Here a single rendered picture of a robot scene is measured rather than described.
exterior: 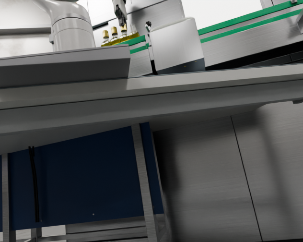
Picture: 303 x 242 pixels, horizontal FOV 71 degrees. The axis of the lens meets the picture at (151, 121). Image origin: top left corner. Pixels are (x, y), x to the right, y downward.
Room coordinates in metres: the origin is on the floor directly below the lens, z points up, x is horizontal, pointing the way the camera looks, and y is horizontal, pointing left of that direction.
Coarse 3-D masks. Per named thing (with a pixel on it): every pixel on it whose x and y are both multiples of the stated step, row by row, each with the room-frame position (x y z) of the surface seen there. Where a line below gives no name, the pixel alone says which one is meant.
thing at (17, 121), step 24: (144, 96) 0.57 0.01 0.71; (168, 96) 0.58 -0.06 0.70; (192, 96) 0.59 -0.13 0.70; (216, 96) 0.61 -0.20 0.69; (240, 96) 0.62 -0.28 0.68; (264, 96) 0.64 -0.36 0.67; (288, 96) 0.66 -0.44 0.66; (0, 120) 0.49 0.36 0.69; (24, 120) 0.50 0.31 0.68; (48, 120) 0.51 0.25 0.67; (72, 120) 0.53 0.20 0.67; (96, 120) 0.54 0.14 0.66; (120, 120) 0.56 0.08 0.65
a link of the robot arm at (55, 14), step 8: (32, 0) 0.57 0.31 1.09; (40, 0) 0.54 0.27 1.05; (48, 0) 0.53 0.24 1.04; (56, 0) 0.57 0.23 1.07; (64, 0) 0.58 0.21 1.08; (72, 0) 0.59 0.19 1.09; (40, 8) 0.59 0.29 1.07; (48, 8) 0.54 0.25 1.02; (56, 8) 0.52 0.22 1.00; (64, 8) 0.52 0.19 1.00; (72, 8) 0.53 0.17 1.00; (80, 8) 0.54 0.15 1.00; (56, 16) 0.53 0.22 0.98; (64, 16) 0.52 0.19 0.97; (72, 16) 0.53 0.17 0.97; (80, 16) 0.54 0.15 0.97; (88, 16) 0.57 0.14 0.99
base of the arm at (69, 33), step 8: (56, 24) 0.53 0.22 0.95; (64, 24) 0.52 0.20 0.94; (72, 24) 0.53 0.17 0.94; (80, 24) 0.54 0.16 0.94; (88, 24) 0.56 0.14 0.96; (56, 32) 0.53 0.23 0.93; (64, 32) 0.52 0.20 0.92; (72, 32) 0.52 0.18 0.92; (80, 32) 0.53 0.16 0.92; (88, 32) 0.55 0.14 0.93; (56, 40) 0.54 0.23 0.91; (64, 40) 0.52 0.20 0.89; (72, 40) 0.52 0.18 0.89; (80, 40) 0.53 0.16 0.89; (88, 40) 0.55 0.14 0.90; (56, 48) 0.54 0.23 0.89; (64, 48) 0.53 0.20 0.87; (72, 48) 0.52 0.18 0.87; (80, 48) 0.53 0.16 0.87
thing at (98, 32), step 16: (80, 0) 1.31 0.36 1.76; (96, 0) 1.28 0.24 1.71; (128, 0) 1.22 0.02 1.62; (144, 0) 1.17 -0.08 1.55; (160, 0) 1.15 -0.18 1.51; (272, 0) 1.02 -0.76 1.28; (288, 0) 1.01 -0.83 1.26; (96, 16) 1.28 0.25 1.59; (112, 16) 1.23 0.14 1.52; (96, 32) 1.28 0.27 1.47; (256, 64) 1.06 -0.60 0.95; (272, 64) 1.05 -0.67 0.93
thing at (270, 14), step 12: (300, 0) 0.83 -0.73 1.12; (252, 12) 0.88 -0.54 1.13; (264, 12) 0.87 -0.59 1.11; (276, 12) 0.86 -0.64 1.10; (288, 12) 0.85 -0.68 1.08; (216, 24) 0.92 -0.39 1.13; (228, 24) 0.91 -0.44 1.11; (240, 24) 0.90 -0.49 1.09; (252, 24) 0.88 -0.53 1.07; (204, 36) 0.94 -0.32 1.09; (216, 36) 0.92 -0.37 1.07
